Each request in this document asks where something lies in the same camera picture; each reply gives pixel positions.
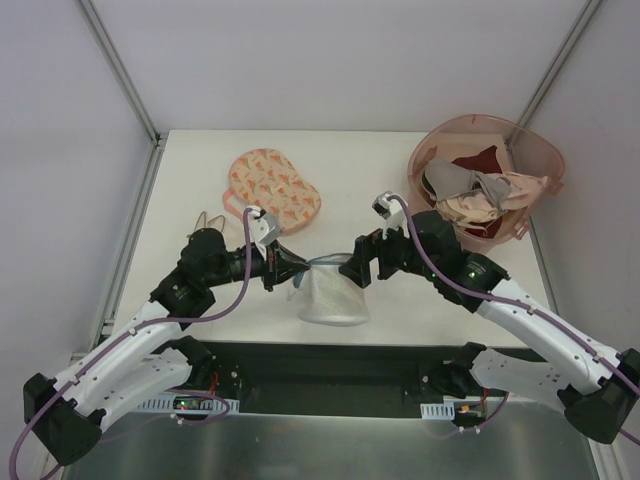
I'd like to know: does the white mesh laundry bag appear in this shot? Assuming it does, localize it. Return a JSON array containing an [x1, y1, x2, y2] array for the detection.
[[287, 253, 371, 327]]

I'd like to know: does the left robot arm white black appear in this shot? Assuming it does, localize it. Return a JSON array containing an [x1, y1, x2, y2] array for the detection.
[[23, 228, 310, 466]]

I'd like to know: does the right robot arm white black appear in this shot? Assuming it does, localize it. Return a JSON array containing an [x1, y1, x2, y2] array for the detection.
[[339, 211, 639, 444]]

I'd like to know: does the pink bra in tub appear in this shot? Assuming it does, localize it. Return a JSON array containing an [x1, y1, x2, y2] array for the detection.
[[435, 171, 549, 224]]

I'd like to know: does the grey bra in tub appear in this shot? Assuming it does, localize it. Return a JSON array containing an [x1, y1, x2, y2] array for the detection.
[[421, 157, 512, 207]]

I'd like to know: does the small beige mesh bag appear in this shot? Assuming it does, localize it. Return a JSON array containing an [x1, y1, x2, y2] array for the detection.
[[186, 211, 227, 238]]

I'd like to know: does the floral pink laundry pouch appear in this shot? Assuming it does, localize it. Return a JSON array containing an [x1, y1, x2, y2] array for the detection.
[[222, 148, 322, 235]]

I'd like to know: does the pink translucent plastic tub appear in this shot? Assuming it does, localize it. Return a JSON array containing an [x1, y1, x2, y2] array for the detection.
[[407, 114, 565, 254]]

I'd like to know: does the dark red garment in tub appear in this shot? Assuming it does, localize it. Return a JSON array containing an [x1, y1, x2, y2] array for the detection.
[[453, 145, 502, 174]]

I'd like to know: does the right controller board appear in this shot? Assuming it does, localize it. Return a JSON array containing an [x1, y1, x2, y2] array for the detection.
[[419, 400, 487, 421]]

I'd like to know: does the controller board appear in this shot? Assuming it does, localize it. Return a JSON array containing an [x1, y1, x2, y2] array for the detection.
[[419, 400, 487, 421], [134, 393, 240, 415]]

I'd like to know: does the left controller board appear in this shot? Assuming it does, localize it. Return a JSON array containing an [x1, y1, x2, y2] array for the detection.
[[134, 393, 240, 415]]

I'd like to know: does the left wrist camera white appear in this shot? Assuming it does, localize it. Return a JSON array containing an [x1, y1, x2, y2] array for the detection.
[[246, 205, 281, 246]]

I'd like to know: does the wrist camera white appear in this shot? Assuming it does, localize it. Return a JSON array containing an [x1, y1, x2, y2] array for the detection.
[[372, 191, 406, 240], [246, 205, 281, 246]]

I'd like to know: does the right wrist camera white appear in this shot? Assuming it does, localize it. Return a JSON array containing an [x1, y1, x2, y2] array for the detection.
[[372, 191, 406, 240]]

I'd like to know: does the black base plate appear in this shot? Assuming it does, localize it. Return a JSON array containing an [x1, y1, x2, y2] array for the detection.
[[186, 341, 488, 418]]

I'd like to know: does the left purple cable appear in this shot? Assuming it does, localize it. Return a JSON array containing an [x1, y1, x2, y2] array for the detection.
[[9, 207, 251, 480]]

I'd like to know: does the purple cable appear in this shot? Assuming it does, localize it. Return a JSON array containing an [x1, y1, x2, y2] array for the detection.
[[387, 195, 640, 446], [9, 207, 251, 480]]

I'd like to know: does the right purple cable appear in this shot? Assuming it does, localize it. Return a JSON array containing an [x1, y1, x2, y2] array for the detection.
[[387, 195, 640, 446]]

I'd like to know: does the right aluminium frame post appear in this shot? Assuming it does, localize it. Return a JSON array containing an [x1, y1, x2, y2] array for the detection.
[[517, 0, 607, 127]]

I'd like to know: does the aluminium frame post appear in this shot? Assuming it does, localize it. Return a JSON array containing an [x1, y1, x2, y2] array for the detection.
[[517, 0, 607, 127], [76, 0, 162, 147]]

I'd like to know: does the left aluminium frame post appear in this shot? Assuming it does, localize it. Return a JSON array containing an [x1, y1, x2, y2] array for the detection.
[[76, 0, 162, 147]]

